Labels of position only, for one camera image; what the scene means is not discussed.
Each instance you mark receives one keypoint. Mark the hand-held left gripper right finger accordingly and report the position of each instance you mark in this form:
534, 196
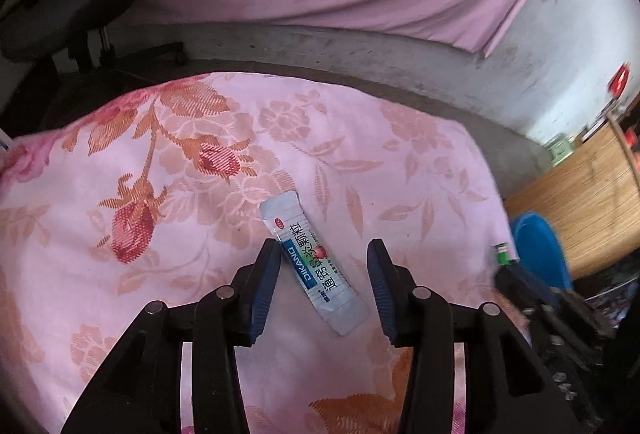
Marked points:
382, 286

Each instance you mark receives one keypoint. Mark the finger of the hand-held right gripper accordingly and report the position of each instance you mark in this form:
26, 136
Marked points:
530, 291

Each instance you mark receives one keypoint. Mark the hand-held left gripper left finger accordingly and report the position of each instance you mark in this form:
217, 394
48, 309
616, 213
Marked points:
265, 286

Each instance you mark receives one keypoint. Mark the green bottle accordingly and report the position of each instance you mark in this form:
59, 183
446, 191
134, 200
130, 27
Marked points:
502, 254

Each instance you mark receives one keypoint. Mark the blue plastic bucket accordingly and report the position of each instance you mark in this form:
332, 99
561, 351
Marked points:
537, 244

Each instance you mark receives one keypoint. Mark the white blue sachet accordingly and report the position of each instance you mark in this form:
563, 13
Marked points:
300, 239

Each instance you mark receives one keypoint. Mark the wooden cabinet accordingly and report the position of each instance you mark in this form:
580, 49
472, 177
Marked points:
590, 194

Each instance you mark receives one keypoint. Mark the light green plastic stool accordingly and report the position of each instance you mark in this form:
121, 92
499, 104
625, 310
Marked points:
560, 152

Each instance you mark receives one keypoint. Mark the pink floral bed sheet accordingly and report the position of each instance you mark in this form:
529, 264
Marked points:
125, 224

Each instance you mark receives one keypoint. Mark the red hanging decoration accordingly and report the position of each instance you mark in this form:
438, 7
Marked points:
620, 79

